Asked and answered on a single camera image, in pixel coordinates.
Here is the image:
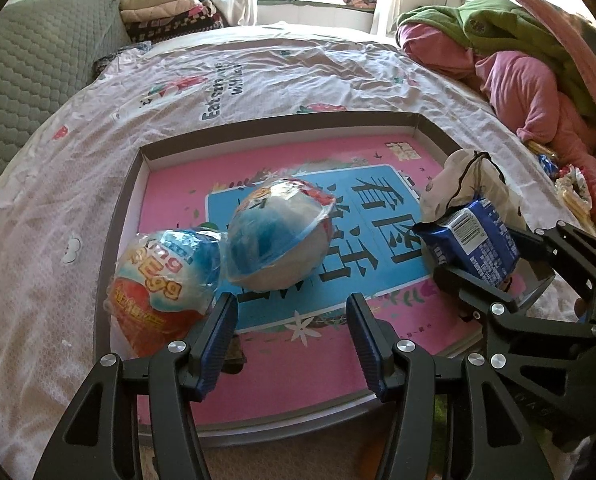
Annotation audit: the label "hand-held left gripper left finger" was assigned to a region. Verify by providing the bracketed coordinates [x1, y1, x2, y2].
[32, 292, 239, 480]

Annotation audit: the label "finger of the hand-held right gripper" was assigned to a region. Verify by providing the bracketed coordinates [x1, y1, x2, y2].
[515, 220, 596, 301]
[433, 265, 596, 343]

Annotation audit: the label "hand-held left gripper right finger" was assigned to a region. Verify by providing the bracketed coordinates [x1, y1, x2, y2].
[345, 292, 549, 480]

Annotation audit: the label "blue snack packet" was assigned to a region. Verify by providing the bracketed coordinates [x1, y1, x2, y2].
[412, 199, 521, 288]

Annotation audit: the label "blue orange toy egg packet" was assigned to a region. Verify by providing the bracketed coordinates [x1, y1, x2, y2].
[105, 225, 227, 358]

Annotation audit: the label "red white toy egg packet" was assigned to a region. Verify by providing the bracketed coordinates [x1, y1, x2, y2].
[226, 177, 336, 291]

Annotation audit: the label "grey cardboard tray box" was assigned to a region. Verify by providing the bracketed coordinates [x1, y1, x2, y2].
[92, 110, 569, 448]

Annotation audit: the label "yellow wafer packet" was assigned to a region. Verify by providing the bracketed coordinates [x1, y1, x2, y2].
[558, 185, 596, 231]

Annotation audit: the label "small items near bedding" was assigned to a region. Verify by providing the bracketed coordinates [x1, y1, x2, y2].
[555, 164, 591, 201]

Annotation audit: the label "pink quilt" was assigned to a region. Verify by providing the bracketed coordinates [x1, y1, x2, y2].
[398, 25, 596, 246]

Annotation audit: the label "pink fleece blanket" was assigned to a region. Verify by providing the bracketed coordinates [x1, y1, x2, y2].
[477, 0, 596, 161]

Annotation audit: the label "green garment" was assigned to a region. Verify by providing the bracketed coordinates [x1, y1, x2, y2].
[395, 0, 596, 121]

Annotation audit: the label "dark patterned cloth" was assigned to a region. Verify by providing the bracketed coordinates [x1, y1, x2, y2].
[94, 42, 151, 78]

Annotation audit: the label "stack of folded blankets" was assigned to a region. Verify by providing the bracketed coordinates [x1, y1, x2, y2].
[119, 0, 226, 43]

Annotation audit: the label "grey quilted headboard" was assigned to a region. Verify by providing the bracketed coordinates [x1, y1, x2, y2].
[0, 0, 131, 201]

